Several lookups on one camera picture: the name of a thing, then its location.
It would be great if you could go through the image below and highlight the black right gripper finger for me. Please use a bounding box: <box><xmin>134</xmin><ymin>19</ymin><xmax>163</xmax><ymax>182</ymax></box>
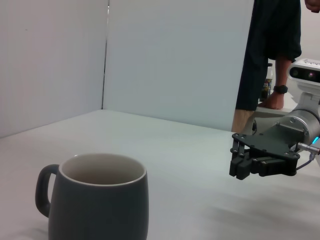
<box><xmin>229</xmin><ymin>138</ymin><xmax>249</xmax><ymax>179</ymax></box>
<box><xmin>237</xmin><ymin>158</ymin><xmax>266</xmax><ymax>181</ymax></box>

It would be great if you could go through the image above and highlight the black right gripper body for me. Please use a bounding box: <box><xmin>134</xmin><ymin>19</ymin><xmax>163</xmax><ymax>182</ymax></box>
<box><xmin>231</xmin><ymin>121</ymin><xmax>308</xmax><ymax>177</ymax></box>

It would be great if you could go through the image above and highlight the grey ceramic cup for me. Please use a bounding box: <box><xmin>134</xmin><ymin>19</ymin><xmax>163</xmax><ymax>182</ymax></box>
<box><xmin>34</xmin><ymin>152</ymin><xmax>149</xmax><ymax>240</ymax></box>

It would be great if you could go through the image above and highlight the bare person forearm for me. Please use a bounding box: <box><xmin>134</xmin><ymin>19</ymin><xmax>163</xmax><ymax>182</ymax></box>
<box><xmin>273</xmin><ymin>56</ymin><xmax>293</xmax><ymax>88</ymax></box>

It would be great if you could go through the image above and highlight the person hand with watch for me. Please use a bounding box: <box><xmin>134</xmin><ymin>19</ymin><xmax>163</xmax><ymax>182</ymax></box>
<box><xmin>264</xmin><ymin>92</ymin><xmax>286</xmax><ymax>110</ymax></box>

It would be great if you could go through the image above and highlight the person hand without watch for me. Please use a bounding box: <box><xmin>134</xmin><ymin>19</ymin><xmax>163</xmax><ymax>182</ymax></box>
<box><xmin>304</xmin><ymin>0</ymin><xmax>320</xmax><ymax>13</ymax></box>

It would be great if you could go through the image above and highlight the white side table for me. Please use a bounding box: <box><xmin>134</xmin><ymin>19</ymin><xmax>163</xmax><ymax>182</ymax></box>
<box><xmin>257</xmin><ymin>91</ymin><xmax>298</xmax><ymax>116</ymax></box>

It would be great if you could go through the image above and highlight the dark bottle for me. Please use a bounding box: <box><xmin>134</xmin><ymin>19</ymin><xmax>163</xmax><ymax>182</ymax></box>
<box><xmin>259</xmin><ymin>79</ymin><xmax>270</xmax><ymax>102</ymax></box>

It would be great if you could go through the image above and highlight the black wrist watch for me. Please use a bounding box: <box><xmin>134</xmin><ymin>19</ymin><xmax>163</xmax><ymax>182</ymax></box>
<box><xmin>272</xmin><ymin>85</ymin><xmax>288</xmax><ymax>95</ymax></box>

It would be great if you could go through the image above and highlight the clear plastic bottle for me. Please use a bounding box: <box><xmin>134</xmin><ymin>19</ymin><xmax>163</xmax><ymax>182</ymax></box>
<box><xmin>265</xmin><ymin>63</ymin><xmax>274</xmax><ymax>95</ymax></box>

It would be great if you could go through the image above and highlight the person in dark shirt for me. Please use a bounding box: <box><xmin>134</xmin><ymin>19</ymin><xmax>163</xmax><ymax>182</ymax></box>
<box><xmin>231</xmin><ymin>0</ymin><xmax>302</xmax><ymax>133</ymax></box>

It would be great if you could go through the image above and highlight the right gripper connector with cable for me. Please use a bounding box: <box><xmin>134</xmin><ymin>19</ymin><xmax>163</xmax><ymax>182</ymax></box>
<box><xmin>296</xmin><ymin>142</ymin><xmax>320</xmax><ymax>171</ymax></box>

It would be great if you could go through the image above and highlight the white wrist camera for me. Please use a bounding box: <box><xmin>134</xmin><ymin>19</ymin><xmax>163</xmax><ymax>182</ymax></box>
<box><xmin>288</xmin><ymin>58</ymin><xmax>320</xmax><ymax>83</ymax></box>

